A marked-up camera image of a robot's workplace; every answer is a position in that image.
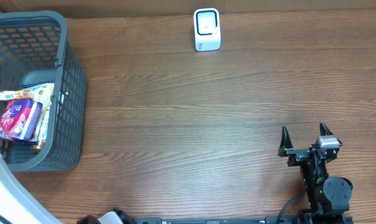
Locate red purple pantyliner pack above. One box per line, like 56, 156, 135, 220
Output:
0, 99, 42, 142

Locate small orange snack pack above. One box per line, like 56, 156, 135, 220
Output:
0, 90, 34, 101

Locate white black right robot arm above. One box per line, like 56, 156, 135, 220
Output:
278, 122, 353, 223

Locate grey plastic mesh basket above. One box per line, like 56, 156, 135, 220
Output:
0, 11, 87, 172

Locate white tube with gold cap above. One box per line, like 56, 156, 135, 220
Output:
30, 108, 50, 152

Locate yellow blue snack bag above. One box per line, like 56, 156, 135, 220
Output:
21, 82, 55, 143

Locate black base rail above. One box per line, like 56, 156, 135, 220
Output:
77, 215, 355, 224

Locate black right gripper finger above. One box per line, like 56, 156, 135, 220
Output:
280, 125, 293, 149
319, 122, 333, 136

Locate white barcode scanner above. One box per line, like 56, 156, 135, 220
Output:
193, 7, 221, 52

